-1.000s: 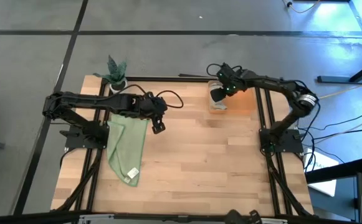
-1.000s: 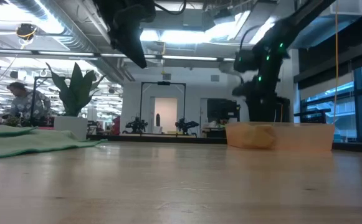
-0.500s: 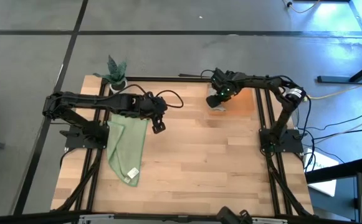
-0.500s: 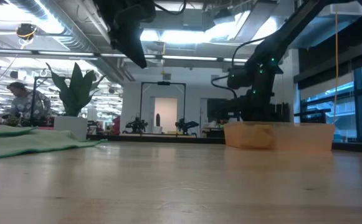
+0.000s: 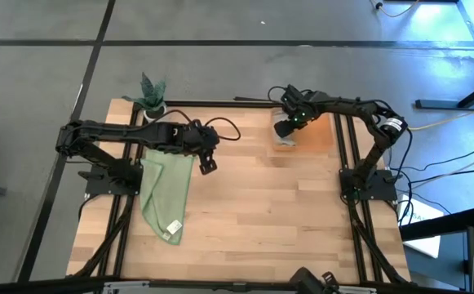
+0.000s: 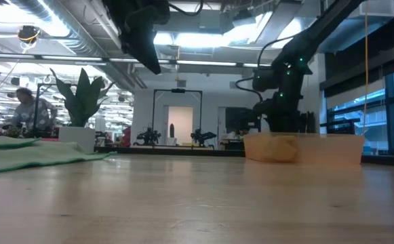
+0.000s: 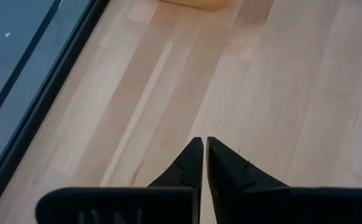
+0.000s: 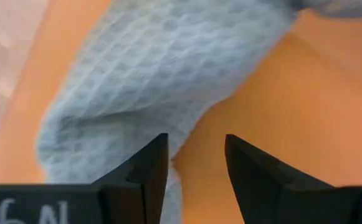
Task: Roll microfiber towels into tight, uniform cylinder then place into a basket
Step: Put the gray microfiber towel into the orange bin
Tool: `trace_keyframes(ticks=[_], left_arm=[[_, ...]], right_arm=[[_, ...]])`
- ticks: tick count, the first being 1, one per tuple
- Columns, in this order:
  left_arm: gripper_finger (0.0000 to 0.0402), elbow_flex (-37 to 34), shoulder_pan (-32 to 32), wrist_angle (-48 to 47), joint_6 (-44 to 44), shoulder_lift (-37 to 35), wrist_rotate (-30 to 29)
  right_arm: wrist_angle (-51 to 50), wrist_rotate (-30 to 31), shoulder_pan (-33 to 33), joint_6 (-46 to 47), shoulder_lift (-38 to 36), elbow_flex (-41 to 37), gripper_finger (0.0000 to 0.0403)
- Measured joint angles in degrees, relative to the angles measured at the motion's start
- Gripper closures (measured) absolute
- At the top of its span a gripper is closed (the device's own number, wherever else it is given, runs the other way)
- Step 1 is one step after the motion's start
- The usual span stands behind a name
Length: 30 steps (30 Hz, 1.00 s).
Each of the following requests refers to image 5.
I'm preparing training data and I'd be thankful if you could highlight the black desk edge bar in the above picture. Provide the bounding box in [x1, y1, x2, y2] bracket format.
[399, 206, 474, 243]

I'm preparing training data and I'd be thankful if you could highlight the beige cable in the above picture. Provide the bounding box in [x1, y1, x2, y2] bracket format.
[407, 146, 474, 191]

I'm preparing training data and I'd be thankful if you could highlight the black mechanical device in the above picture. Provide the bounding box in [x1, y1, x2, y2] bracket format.
[288, 266, 342, 294]

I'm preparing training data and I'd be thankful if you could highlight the yellow cable with black plug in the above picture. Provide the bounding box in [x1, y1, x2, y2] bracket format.
[369, 0, 421, 19]

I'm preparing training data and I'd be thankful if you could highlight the yellow extension cable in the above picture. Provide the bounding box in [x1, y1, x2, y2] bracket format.
[407, 100, 474, 131]

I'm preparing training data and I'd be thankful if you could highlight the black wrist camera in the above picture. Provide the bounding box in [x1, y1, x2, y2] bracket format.
[198, 149, 219, 176]
[273, 117, 299, 139]

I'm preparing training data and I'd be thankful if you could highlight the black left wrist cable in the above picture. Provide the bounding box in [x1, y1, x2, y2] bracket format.
[148, 108, 242, 142]

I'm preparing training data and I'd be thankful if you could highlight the green plant in white pot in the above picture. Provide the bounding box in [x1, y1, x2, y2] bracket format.
[122, 72, 168, 123]

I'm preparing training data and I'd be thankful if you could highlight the orange basket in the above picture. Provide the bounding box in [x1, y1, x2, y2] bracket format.
[271, 106, 336, 153]

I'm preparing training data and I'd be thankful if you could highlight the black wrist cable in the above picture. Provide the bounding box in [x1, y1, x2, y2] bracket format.
[267, 84, 293, 103]
[148, 108, 242, 142]

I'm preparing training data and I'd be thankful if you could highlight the grey microfiber towel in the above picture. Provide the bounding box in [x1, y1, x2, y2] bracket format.
[272, 108, 299, 148]

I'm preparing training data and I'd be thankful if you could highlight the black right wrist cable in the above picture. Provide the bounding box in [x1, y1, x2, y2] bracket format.
[267, 84, 293, 103]

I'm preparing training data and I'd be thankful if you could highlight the white paper hang tag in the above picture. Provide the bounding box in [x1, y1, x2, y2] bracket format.
[166, 219, 184, 236]

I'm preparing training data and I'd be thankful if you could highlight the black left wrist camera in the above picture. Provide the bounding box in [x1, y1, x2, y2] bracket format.
[198, 149, 219, 176]

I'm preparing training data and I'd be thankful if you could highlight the black neighbouring table frame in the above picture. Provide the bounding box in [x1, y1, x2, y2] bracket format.
[414, 0, 474, 110]

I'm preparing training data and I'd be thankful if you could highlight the white cardboard box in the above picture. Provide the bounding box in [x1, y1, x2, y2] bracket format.
[396, 194, 445, 259]

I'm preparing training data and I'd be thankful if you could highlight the black front crossbar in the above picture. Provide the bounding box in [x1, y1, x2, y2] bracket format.
[0, 276, 474, 294]

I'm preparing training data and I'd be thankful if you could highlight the green microfiber towel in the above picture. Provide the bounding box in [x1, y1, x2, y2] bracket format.
[140, 149, 197, 246]

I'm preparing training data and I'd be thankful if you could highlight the black aluminium table frame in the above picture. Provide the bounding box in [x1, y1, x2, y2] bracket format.
[67, 99, 412, 287]

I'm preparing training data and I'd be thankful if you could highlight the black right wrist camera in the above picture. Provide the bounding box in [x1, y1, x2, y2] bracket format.
[273, 117, 299, 139]

